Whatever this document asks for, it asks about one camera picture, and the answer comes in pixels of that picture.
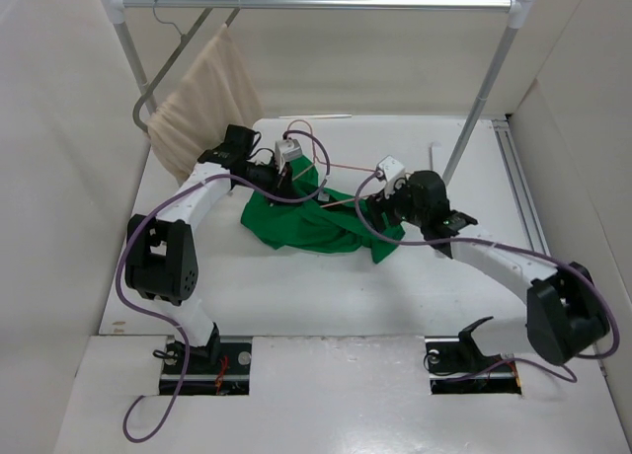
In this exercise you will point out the aluminium rail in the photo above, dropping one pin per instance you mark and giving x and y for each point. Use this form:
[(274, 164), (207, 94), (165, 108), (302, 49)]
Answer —
[(521, 193)]

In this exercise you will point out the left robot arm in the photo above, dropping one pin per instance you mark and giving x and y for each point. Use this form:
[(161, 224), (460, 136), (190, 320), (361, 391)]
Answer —
[(162, 264)]

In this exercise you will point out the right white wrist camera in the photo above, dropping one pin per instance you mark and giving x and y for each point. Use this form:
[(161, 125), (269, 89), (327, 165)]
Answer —
[(390, 171)]

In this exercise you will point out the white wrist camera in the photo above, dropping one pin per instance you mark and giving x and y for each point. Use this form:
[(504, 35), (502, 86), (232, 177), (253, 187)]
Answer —
[(285, 151), (390, 171)]

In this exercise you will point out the pink wire hanger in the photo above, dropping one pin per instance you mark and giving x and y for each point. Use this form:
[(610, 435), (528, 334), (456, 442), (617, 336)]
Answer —
[(307, 177)]

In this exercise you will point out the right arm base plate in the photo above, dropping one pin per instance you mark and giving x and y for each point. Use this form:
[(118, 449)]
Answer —
[(456, 368)]

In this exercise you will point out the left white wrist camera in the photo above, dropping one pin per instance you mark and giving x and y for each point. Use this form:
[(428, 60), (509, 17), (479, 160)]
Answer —
[(285, 151)]

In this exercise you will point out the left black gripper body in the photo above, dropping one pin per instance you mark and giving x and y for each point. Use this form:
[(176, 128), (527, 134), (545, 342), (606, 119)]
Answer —
[(267, 177)]

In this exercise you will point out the green t shirt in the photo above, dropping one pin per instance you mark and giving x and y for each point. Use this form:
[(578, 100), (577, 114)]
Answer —
[(312, 226)]

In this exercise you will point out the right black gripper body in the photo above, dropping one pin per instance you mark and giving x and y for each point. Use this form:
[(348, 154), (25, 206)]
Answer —
[(398, 207)]

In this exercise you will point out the grey plastic hanger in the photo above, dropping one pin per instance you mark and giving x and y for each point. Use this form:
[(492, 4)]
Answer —
[(185, 39)]

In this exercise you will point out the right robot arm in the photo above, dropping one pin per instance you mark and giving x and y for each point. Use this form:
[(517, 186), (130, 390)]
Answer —
[(566, 315)]

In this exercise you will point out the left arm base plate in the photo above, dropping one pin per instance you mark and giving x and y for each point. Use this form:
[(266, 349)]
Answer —
[(229, 375)]

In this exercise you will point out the beige cloth garment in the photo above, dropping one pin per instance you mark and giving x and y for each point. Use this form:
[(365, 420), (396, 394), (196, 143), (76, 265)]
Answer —
[(216, 91)]

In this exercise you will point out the metal clothes rack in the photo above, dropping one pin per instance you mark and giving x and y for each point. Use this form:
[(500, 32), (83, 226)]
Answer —
[(516, 10)]

